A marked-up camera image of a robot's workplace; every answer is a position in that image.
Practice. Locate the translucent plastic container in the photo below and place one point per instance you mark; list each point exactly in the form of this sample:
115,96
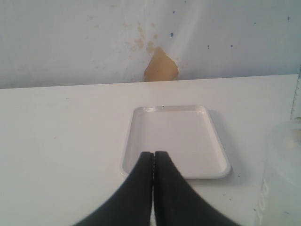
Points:
279,202

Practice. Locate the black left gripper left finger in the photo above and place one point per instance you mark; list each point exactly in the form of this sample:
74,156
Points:
131,204

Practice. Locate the white rectangular tray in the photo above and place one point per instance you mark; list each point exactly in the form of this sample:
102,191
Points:
186,132

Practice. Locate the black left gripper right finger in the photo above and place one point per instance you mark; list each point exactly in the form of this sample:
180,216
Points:
176,203

